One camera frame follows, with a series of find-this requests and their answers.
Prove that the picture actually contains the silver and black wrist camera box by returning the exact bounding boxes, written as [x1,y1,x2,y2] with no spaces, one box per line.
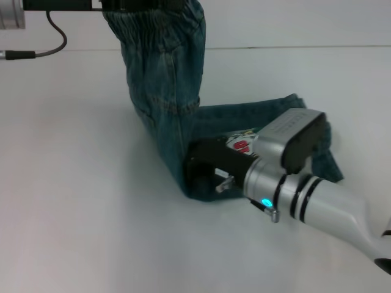
[255,107,328,175]

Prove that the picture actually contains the blue denim shorts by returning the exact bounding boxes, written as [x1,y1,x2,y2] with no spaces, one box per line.
[102,0,345,203]

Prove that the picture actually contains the black and silver angled plug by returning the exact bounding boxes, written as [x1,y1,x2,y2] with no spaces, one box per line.
[249,197,280,224]

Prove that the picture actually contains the clear plastic cable plug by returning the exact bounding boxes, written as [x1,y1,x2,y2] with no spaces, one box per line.
[214,168,236,194]

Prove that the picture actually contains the black cable with grey connector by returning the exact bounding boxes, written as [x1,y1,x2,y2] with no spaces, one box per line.
[0,10,68,61]

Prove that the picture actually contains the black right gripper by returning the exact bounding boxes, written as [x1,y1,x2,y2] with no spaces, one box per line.
[182,136,261,200]

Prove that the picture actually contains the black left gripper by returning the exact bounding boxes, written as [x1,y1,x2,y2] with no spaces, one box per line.
[22,0,188,13]

